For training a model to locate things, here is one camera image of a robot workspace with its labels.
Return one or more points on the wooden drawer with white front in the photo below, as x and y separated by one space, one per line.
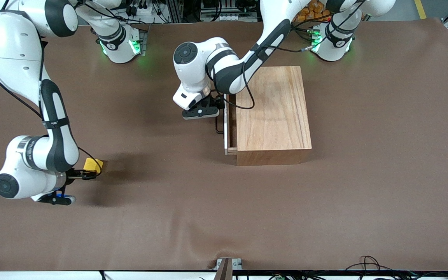
226 128

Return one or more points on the brown table mat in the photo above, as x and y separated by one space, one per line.
130 217

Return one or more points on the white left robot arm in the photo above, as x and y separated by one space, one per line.
270 31

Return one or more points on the power strip with black plugs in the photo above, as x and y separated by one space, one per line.
150 17

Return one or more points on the wooden drawer cabinet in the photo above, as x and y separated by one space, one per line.
274 124

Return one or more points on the yellow cube block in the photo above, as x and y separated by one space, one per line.
93 163

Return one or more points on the metal table clamp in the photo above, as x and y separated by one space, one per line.
226 268

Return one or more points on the white power strip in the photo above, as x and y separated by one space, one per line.
231 18

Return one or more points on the aluminium frame post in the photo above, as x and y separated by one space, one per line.
175 9

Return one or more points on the bag of orange items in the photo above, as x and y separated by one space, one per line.
313 9

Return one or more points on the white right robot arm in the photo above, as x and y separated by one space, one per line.
14 50

